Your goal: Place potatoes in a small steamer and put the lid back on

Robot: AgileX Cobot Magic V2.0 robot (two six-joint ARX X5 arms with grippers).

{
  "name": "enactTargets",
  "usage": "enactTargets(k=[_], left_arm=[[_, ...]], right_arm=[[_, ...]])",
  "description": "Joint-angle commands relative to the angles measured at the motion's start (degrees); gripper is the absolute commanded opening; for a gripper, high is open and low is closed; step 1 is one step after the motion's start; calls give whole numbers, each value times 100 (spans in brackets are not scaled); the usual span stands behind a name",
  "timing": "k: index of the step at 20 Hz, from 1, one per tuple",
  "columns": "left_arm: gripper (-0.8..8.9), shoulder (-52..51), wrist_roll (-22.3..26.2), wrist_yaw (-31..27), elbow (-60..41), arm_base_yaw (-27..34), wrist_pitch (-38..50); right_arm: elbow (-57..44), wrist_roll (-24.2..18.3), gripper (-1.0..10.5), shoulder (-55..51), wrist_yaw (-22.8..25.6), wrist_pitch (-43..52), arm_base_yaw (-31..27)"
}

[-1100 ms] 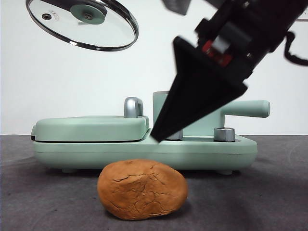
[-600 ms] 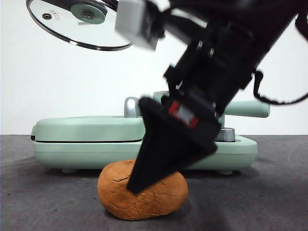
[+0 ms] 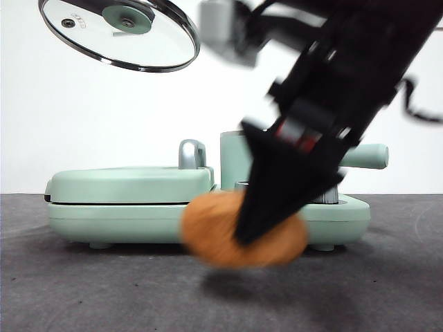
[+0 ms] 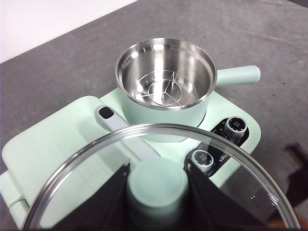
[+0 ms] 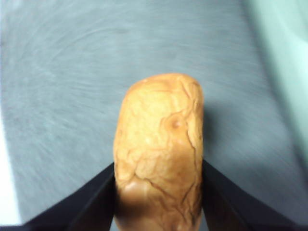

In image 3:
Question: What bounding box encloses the brown potato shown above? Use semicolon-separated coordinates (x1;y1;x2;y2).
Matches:
181;192;309;270

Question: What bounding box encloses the mint green steamer pot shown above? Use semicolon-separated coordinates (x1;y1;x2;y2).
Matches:
219;130;389;192

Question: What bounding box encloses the mint green griddle cover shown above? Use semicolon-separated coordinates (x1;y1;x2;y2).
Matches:
44;139;216;205

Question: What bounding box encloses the mint green breakfast machine base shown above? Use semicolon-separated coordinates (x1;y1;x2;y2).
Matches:
46;184;370;250

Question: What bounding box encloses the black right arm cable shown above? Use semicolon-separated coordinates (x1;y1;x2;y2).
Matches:
399;77;443;125

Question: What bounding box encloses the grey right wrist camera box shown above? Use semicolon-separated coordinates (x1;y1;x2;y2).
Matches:
199;0;264;66

